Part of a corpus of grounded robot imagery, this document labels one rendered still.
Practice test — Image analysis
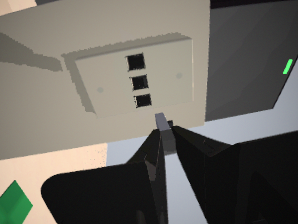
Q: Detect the beige socket panel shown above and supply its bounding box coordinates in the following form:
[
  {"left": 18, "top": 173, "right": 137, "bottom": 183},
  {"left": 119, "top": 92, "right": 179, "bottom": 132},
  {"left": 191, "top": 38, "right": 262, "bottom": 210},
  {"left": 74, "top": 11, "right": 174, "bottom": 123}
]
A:
[{"left": 0, "top": 0, "right": 210, "bottom": 161}]

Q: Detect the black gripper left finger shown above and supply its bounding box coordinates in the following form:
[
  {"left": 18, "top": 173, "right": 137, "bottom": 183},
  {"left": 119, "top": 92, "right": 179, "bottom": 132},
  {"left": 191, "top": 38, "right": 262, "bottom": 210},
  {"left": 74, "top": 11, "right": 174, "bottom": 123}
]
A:
[{"left": 40, "top": 129, "right": 169, "bottom": 224}]

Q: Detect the green square patch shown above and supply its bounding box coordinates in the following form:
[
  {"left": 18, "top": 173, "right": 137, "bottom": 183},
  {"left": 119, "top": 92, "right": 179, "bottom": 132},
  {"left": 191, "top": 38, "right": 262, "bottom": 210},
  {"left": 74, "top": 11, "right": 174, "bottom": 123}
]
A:
[{"left": 0, "top": 180, "right": 33, "bottom": 224}]

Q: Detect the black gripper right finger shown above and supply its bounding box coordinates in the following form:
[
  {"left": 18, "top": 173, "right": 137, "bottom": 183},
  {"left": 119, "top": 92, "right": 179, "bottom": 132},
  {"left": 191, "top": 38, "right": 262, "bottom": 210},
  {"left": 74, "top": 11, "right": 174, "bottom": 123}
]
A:
[{"left": 171, "top": 126, "right": 298, "bottom": 224}]

